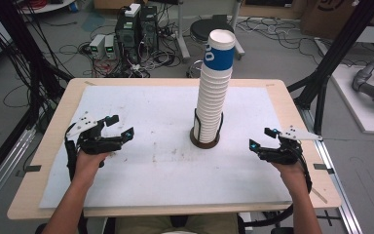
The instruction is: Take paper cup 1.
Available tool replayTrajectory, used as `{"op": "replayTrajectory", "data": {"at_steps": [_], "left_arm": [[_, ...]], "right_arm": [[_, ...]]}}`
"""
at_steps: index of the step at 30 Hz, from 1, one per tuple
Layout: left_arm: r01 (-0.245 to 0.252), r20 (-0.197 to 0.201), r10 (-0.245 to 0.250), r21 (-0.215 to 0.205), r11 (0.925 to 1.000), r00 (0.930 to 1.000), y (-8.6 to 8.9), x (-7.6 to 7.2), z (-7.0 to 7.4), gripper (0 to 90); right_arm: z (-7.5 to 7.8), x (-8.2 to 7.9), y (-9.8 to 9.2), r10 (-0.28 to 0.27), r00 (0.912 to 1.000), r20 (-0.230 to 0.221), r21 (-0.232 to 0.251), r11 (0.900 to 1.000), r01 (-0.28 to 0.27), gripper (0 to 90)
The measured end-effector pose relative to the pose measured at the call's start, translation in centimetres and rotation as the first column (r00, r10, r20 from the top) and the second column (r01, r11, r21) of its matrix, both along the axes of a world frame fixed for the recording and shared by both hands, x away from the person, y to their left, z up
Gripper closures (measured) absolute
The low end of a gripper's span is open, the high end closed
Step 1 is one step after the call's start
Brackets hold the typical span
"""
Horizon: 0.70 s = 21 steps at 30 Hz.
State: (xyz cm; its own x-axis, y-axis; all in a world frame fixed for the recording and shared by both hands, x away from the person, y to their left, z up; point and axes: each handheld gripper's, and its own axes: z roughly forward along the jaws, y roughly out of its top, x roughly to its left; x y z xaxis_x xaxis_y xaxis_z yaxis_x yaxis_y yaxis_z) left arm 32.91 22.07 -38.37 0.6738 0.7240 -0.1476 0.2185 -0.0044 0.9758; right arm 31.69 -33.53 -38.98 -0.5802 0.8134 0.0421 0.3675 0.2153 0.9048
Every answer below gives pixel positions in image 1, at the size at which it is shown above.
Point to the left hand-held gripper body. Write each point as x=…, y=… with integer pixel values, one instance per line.
x=94, y=144

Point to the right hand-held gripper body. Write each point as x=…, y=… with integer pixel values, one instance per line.
x=285, y=154

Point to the cup holder with brown base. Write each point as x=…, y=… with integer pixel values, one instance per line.
x=204, y=145

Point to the stack of white ribbed cups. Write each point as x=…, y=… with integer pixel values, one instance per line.
x=211, y=104

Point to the blue banded paper cup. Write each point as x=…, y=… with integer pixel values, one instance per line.
x=220, y=58

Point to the person's right hand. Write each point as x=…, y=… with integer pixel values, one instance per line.
x=290, y=172

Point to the person's left hand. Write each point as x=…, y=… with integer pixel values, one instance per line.
x=87, y=165

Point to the black tape strip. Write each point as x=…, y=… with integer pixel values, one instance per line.
x=33, y=168
x=323, y=168

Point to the wooden table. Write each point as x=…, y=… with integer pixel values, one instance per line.
x=292, y=97

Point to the grey power supply unit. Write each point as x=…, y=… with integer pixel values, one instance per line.
x=97, y=45
x=110, y=45

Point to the white floor board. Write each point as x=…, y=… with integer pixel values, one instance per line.
x=354, y=104

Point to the black computer tower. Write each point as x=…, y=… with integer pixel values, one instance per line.
x=149, y=27
x=127, y=35

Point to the person's khaki pants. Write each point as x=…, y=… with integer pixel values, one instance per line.
x=142, y=226

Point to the grey metal table leg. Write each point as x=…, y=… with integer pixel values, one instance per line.
x=182, y=32

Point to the white box on tower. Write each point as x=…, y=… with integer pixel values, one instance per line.
x=133, y=9

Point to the black round stool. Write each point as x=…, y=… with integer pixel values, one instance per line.
x=204, y=31

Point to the cardboard box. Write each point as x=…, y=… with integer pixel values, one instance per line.
x=337, y=16

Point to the aluminium rail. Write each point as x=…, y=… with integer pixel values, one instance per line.
x=337, y=182
x=6, y=162

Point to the black metal frame stand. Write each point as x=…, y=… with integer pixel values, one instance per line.
x=29, y=48
x=334, y=55

